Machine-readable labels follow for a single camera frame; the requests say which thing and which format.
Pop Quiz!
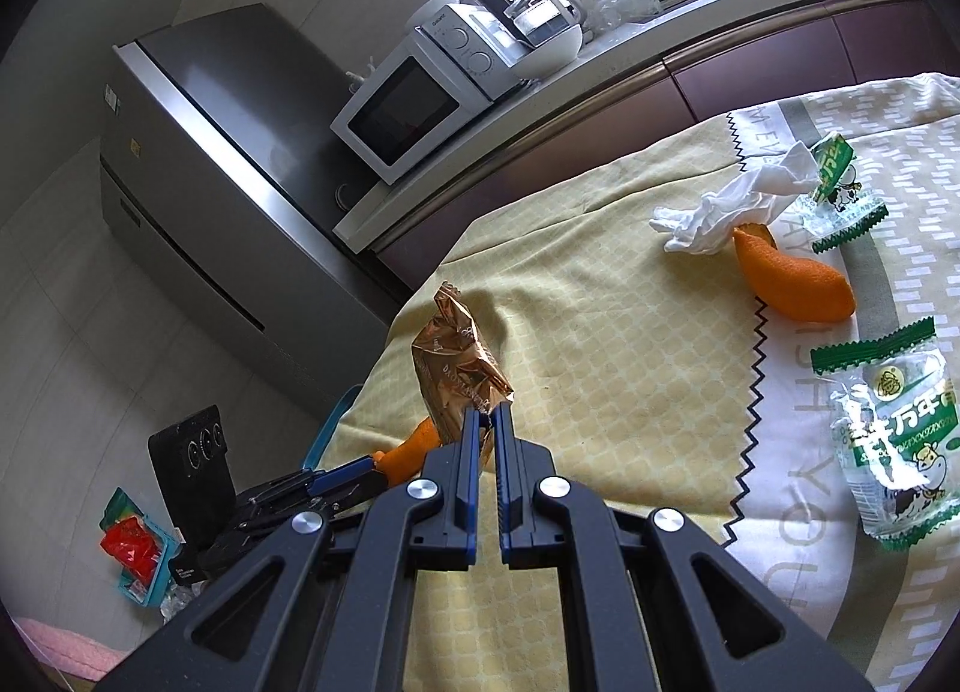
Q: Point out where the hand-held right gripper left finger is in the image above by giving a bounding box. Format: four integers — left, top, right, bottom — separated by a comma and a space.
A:
94, 408, 485, 692

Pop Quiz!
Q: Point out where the white grey printed tablecloth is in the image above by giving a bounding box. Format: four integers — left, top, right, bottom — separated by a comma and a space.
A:
724, 73, 960, 692

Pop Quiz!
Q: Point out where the large green clear wrapper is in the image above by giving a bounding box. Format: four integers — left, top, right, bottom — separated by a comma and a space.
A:
811, 317, 960, 554

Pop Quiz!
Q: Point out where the pink mat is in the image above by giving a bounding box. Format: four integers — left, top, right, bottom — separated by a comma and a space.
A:
11, 615, 125, 674

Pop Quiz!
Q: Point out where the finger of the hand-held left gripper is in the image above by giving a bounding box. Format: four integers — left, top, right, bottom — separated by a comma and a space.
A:
240, 457, 377, 514
322, 476, 392, 517

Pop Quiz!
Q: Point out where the grey refrigerator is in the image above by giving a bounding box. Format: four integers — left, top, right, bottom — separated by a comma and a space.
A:
100, 3, 410, 423

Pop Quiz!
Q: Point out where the large orange peel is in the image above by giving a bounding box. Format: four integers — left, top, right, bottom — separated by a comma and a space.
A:
731, 223, 856, 322

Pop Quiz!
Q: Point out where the golden foil wrapper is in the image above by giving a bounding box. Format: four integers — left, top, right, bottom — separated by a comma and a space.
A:
411, 281, 516, 468

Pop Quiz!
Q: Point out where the yellow tablecloth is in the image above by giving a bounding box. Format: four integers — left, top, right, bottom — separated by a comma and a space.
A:
322, 108, 773, 692

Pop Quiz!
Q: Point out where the red bag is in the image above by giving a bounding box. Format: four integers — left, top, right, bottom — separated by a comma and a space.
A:
100, 488, 181, 607

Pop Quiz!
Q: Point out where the large white bowl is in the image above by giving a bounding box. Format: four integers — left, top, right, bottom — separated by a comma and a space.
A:
514, 24, 584, 79

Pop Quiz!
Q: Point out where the small green clear wrapper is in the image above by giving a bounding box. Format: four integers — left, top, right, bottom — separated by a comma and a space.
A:
795, 133, 890, 254

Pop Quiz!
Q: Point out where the small orange peel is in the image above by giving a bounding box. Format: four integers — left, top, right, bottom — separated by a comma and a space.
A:
375, 416, 443, 504

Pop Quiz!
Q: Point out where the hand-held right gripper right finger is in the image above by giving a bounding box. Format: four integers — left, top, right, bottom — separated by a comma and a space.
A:
493, 407, 875, 692

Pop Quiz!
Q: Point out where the white microwave oven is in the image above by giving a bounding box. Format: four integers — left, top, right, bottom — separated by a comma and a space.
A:
330, 5, 526, 187

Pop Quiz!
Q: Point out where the kitchen counter cabinet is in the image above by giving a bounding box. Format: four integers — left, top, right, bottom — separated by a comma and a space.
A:
334, 0, 960, 295

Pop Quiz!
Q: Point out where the white tissue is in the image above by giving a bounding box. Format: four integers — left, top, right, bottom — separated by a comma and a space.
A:
649, 143, 818, 258

